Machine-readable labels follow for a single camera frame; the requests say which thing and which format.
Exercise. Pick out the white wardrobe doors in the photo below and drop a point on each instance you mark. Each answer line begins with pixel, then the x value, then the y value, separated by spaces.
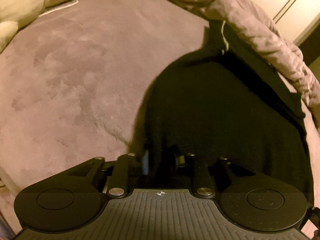
pixel 295 19

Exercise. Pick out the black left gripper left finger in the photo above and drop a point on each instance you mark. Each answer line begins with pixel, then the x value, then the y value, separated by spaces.
pixel 129 170

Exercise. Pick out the purple crumpled duvet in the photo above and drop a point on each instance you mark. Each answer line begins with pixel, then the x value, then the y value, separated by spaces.
pixel 252 24

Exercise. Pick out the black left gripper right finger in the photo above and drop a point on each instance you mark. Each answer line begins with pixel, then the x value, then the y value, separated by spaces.
pixel 193 175

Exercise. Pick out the black knit sweater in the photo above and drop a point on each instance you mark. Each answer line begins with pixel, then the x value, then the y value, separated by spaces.
pixel 224 100

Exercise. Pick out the purple bed sheet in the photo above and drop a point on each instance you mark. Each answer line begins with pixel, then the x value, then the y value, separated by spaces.
pixel 71 82

